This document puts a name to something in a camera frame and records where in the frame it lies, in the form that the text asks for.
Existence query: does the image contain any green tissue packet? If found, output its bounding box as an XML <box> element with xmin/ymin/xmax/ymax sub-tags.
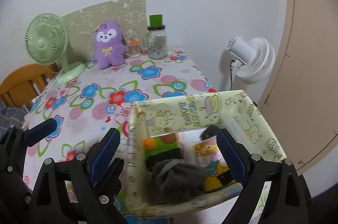
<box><xmin>143</xmin><ymin>134</ymin><xmax>180</xmax><ymax>158</ymax></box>

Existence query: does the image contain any glass jar green lid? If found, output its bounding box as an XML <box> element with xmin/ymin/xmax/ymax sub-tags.
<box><xmin>143</xmin><ymin>15</ymin><xmax>169</xmax><ymax>60</ymax></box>

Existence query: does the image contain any beige door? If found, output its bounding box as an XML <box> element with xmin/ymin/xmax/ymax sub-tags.
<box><xmin>257</xmin><ymin>0</ymin><xmax>338</xmax><ymax>174</ymax></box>

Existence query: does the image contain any grey plaid blanket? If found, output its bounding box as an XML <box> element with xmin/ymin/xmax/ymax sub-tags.
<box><xmin>0</xmin><ymin>101</ymin><xmax>27</xmax><ymax>132</ymax></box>

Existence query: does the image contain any yellow cartoon print box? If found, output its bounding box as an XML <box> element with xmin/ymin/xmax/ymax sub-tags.
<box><xmin>126</xmin><ymin>90</ymin><xmax>287</xmax><ymax>219</ymax></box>

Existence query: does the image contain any grey sock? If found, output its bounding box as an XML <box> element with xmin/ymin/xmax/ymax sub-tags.
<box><xmin>150</xmin><ymin>158</ymin><xmax>206</xmax><ymax>201</ymax></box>

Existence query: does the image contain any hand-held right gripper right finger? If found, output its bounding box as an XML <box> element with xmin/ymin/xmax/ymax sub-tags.
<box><xmin>216</xmin><ymin>128</ymin><xmax>309</xmax><ymax>224</ymax></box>

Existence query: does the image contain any yellow cartoon tissue packet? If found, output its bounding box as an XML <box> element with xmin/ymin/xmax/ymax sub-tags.
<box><xmin>194</xmin><ymin>142</ymin><xmax>237</xmax><ymax>191</ymax></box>

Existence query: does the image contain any green desk fan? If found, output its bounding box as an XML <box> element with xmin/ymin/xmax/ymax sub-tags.
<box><xmin>25</xmin><ymin>13</ymin><xmax>86</xmax><ymax>84</ymax></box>

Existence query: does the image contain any black cloth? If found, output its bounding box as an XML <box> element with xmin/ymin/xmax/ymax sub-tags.
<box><xmin>199</xmin><ymin>126</ymin><xmax>221</xmax><ymax>140</ymax></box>
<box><xmin>146</xmin><ymin>149</ymin><xmax>184</xmax><ymax>169</ymax></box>

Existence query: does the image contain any white standing fan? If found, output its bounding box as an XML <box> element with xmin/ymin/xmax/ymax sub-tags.
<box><xmin>220</xmin><ymin>34</ymin><xmax>275</xmax><ymax>92</ymax></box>

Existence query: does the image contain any green patterned board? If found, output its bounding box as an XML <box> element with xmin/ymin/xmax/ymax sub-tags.
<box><xmin>62</xmin><ymin>0</ymin><xmax>147</xmax><ymax>62</ymax></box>

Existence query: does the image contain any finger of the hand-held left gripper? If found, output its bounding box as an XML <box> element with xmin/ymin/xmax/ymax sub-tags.
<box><xmin>96</xmin><ymin>157</ymin><xmax>124</xmax><ymax>205</ymax></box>
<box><xmin>0</xmin><ymin>118</ymin><xmax>58</xmax><ymax>175</ymax></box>

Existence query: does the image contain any black fan cable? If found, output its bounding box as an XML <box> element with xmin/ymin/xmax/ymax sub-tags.
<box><xmin>229</xmin><ymin>59</ymin><xmax>237</xmax><ymax>91</ymax></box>

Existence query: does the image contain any small jar orange lid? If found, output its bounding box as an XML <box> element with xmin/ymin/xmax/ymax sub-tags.
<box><xmin>127</xmin><ymin>40</ymin><xmax>141</xmax><ymax>58</ymax></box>

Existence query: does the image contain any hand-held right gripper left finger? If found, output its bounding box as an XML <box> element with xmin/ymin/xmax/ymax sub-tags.
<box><xmin>29</xmin><ymin>128</ymin><xmax>121</xmax><ymax>224</ymax></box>

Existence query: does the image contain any purple plush toy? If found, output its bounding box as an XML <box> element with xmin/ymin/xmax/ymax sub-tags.
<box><xmin>92</xmin><ymin>19</ymin><xmax>127</xmax><ymax>70</ymax></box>

